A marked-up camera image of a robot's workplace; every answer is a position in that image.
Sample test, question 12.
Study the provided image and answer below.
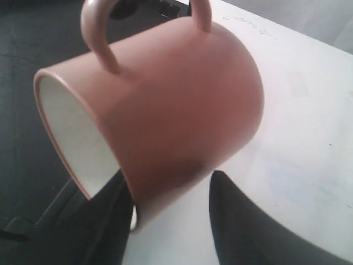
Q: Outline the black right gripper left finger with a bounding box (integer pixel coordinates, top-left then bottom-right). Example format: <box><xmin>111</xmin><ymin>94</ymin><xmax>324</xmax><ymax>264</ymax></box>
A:
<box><xmin>5</xmin><ymin>171</ymin><xmax>133</xmax><ymax>264</ymax></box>

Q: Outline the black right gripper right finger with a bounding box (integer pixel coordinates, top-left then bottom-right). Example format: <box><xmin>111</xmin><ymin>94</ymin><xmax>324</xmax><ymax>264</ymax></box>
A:
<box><xmin>209</xmin><ymin>170</ymin><xmax>348</xmax><ymax>264</ymax></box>

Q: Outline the pink ceramic mug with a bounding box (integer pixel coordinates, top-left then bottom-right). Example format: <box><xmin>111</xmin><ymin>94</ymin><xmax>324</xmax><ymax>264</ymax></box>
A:
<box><xmin>34</xmin><ymin>1</ymin><xmax>264</xmax><ymax>229</ymax></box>

